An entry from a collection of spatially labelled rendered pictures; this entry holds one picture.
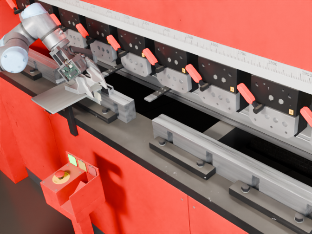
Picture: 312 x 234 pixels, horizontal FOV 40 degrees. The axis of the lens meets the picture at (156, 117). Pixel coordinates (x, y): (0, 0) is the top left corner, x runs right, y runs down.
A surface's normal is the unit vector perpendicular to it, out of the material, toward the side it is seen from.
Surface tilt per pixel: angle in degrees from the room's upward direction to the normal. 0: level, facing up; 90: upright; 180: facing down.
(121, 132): 0
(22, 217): 0
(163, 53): 90
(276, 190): 90
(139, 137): 0
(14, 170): 90
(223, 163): 90
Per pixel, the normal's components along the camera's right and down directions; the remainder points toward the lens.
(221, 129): -0.09, -0.82
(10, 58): 0.20, 0.54
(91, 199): 0.76, 0.30
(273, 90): -0.72, 0.44
